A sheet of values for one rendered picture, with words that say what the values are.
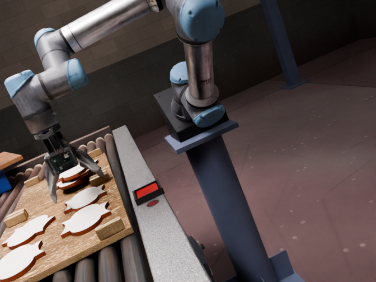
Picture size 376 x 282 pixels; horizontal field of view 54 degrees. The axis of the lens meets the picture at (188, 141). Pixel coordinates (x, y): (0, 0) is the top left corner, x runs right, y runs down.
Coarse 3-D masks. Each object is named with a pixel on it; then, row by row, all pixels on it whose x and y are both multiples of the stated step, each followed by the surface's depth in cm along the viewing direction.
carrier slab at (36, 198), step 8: (104, 152) 156; (104, 160) 143; (104, 168) 131; (112, 176) 118; (40, 184) 146; (88, 184) 121; (24, 192) 144; (32, 192) 139; (40, 192) 134; (48, 192) 130; (64, 192) 122; (72, 192) 119; (24, 200) 133; (32, 200) 128; (40, 200) 124; (48, 200) 121; (16, 208) 127; (32, 208) 119; (40, 208) 116
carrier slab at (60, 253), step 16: (112, 192) 104; (48, 208) 113; (64, 208) 107; (112, 208) 92; (128, 224) 80; (0, 240) 102; (32, 240) 93; (48, 240) 89; (64, 240) 85; (80, 240) 82; (96, 240) 79; (112, 240) 78; (0, 256) 91; (48, 256) 80; (64, 256) 77; (80, 256) 77; (32, 272) 76; (48, 272) 75
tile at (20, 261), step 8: (16, 248) 89; (24, 248) 87; (32, 248) 85; (8, 256) 86; (16, 256) 84; (24, 256) 82; (32, 256) 81; (40, 256) 81; (0, 264) 84; (8, 264) 82; (16, 264) 80; (24, 264) 78; (32, 264) 79; (0, 272) 79; (8, 272) 78; (16, 272) 76; (24, 272) 77; (0, 280) 77; (8, 280) 76
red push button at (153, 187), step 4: (152, 184) 100; (156, 184) 99; (144, 188) 99; (148, 188) 98; (152, 188) 97; (156, 188) 96; (136, 192) 99; (140, 192) 97; (144, 192) 96; (148, 192) 95; (140, 196) 95
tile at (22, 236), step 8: (40, 216) 105; (32, 224) 101; (40, 224) 98; (48, 224) 99; (16, 232) 100; (24, 232) 97; (32, 232) 95; (40, 232) 94; (8, 240) 96; (16, 240) 94; (24, 240) 92
